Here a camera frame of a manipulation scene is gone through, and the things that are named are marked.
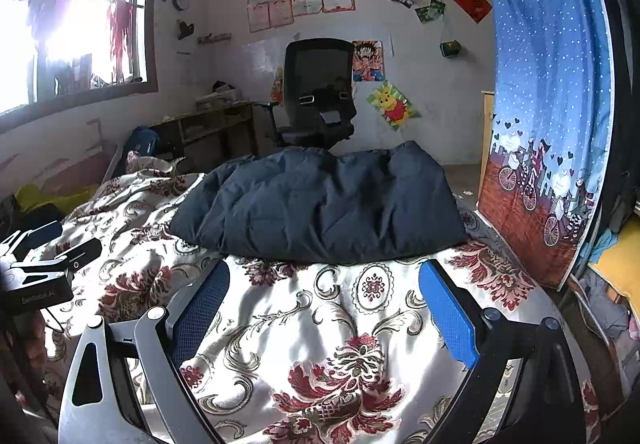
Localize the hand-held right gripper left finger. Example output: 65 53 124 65
59 258 232 444

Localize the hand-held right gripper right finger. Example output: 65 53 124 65
418 258 586 444

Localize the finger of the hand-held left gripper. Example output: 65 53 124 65
10 238 103 277
15 220 63 255

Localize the navy puffer jacket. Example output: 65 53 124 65
169 140 470 266

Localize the grey clothes pile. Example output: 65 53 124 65
570 269 640 375

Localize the dark cloth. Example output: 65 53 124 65
0 197 63 230

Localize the yellow plastic bag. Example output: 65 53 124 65
15 184 98 215

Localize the floral printed blanket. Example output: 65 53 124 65
30 151 601 444

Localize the blue backpack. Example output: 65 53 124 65
122 125 161 156

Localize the light blue cloth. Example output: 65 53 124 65
590 227 616 257

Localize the wooden desk with shelves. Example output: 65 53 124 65
150 102 261 160

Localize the yellow cloth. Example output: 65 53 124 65
587 214 640 310

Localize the light wooden cabinet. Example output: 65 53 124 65
477 89 497 205

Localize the yellow bear poster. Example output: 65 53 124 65
366 81 420 130

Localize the red hanging window decoration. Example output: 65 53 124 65
105 0 136 75

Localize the wooden framed window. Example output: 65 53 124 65
0 0 166 132

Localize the blue printed curtain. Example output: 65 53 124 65
472 0 618 290

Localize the anime character poster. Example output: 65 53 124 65
351 40 386 84

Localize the black mesh office chair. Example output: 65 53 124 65
252 38 358 156

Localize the green photo card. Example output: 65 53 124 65
415 0 447 24

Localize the red paper envelope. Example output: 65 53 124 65
452 0 493 24

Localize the white bed frame rail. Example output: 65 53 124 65
100 144 123 185

